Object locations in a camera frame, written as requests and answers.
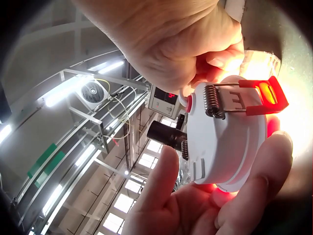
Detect person's right hand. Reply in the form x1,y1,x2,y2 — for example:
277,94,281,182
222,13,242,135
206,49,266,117
73,0,245,90

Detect person's left hand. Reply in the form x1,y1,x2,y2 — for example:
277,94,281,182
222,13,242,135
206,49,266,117
127,117,293,235

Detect person's right fingers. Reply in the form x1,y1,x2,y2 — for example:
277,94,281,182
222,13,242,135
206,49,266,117
193,42,245,85

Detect person's left fingers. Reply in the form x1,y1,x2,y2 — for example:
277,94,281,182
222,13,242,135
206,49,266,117
148,146,184,196

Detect person's left thumb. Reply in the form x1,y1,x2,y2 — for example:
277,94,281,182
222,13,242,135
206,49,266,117
216,131,293,235

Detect white round recessed downlight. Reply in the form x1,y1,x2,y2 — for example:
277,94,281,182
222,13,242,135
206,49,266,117
178,75,290,194

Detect black cylindrical connector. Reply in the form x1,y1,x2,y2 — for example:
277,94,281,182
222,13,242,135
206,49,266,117
147,119,189,153

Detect clear plastic wrap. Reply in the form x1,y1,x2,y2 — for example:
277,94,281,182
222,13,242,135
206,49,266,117
241,48,282,80

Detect row of hall windows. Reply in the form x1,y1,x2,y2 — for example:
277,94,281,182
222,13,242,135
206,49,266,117
96,117,180,235

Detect grey digital display box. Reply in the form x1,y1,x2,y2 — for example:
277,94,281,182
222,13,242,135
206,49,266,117
148,85,183,120

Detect fluorescent tube lamp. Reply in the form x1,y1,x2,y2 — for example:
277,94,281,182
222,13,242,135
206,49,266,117
74,144,102,167
45,76,82,107
97,60,125,74
42,183,63,214
0,123,12,145

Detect white square ventilation fan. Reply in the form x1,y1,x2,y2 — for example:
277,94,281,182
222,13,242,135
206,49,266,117
74,79,108,111

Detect green label strip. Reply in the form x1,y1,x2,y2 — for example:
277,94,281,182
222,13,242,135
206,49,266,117
26,143,65,188

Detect yellow cable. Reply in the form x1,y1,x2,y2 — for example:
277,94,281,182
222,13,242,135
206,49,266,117
94,78,134,147

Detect overhead metal frame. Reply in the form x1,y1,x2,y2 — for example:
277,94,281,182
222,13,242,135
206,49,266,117
0,68,153,235

